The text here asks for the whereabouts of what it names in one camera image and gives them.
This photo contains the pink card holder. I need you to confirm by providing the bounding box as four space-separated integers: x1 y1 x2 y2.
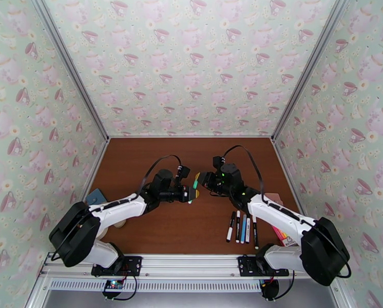
263 192 284 206

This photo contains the blue card holder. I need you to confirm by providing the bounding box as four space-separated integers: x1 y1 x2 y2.
85 188 107 205

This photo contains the black round connector housing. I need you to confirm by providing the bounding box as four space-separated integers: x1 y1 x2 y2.
260 279 280 301

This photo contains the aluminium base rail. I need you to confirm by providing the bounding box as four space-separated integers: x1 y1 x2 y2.
41 254 343 280

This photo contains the colourful pen pack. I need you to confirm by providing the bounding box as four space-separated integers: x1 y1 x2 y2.
272 225 297 247

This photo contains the black and white marker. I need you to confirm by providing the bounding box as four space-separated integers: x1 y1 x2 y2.
226 211 237 243

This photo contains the white slotted cable duct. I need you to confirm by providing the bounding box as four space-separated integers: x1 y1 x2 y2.
47 278 266 293

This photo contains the aluminium corner post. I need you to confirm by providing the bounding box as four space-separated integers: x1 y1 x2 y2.
271 0 353 143
29 0 110 143

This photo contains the black base cable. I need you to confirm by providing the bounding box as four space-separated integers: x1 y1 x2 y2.
273 272 296 301
103 275 138 301

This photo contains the green marker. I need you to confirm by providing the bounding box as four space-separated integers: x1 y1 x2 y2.
188 180 199 205

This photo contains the thin black pen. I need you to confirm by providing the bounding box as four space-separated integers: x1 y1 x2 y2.
252 215 260 251

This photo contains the small circuit board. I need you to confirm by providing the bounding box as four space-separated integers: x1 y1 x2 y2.
103 279 125 293

